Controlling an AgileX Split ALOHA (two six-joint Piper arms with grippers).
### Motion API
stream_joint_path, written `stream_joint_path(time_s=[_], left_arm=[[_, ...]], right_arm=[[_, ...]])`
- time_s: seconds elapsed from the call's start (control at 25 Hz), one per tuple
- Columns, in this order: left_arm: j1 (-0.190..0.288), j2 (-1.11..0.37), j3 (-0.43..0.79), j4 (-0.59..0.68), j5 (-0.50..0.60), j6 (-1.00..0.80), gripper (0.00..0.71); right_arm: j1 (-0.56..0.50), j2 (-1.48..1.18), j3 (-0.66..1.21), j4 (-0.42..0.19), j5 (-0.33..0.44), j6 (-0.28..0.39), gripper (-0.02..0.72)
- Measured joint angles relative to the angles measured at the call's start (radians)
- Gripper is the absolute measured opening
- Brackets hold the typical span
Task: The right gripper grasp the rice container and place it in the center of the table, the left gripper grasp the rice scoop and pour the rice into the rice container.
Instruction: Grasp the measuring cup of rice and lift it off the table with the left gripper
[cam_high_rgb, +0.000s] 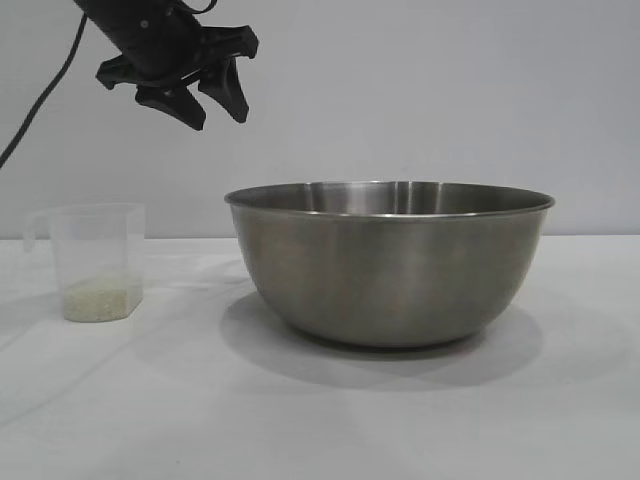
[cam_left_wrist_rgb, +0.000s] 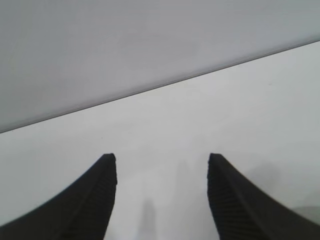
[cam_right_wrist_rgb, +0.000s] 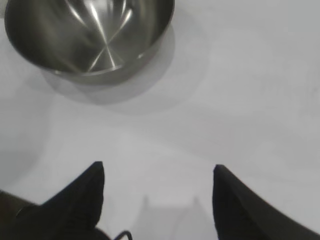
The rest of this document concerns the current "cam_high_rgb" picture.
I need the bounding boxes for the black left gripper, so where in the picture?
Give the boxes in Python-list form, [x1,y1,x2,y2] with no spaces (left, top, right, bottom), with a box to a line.
[74,0,260,133]

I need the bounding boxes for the clear plastic measuring cup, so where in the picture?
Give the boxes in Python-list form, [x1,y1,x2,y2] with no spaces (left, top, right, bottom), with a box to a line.
[23,202,147,323]

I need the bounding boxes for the white rice grains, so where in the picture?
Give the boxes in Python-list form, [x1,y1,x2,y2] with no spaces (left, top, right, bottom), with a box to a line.
[63,277,144,322]

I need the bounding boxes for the stainless steel mixing bowl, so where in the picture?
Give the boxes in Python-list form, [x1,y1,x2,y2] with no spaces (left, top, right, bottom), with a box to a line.
[223,180,557,349]

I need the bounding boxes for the white tablecloth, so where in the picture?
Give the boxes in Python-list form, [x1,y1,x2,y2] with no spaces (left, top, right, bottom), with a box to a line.
[0,234,640,480]

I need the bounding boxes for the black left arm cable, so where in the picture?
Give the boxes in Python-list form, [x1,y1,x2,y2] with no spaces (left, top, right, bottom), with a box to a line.
[0,7,90,170]

